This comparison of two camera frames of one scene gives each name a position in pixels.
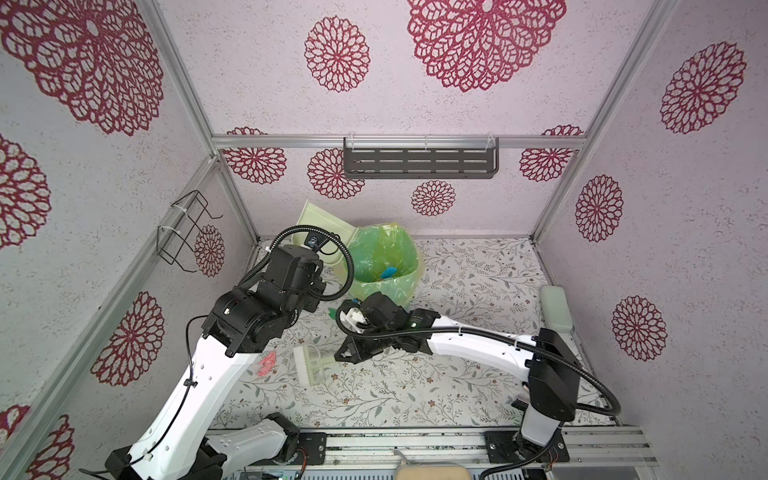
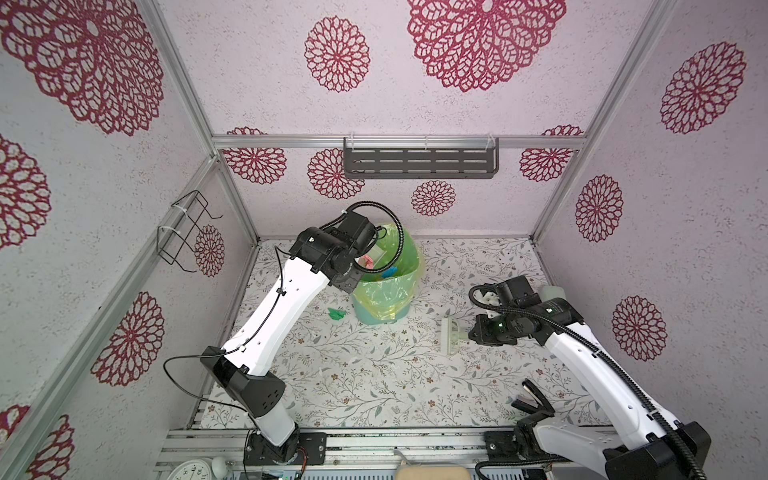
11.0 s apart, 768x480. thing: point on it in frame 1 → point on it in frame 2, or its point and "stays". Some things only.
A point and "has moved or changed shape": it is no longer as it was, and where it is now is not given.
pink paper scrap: (267, 363) has moved or changed shape
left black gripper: (316, 289) → (354, 281)
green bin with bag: (386, 260) stays
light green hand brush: (310, 365) has moved or changed shape
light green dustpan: (313, 215) → (375, 253)
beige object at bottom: (432, 472) stays
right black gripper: (356, 354) → (480, 336)
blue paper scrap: (389, 272) stays
